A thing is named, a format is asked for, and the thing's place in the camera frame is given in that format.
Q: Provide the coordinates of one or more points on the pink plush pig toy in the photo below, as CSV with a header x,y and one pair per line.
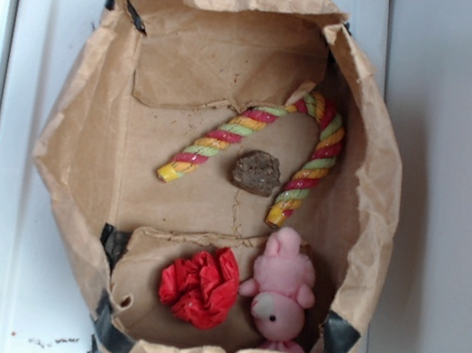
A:
x,y
281,290

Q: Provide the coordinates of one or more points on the brown paper bag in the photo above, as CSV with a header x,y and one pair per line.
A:
x,y
153,77

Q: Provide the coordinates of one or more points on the brown rock lump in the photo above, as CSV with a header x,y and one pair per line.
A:
x,y
256,172

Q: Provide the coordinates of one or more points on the multicolour twisted rope toy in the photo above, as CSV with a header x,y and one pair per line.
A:
x,y
256,118

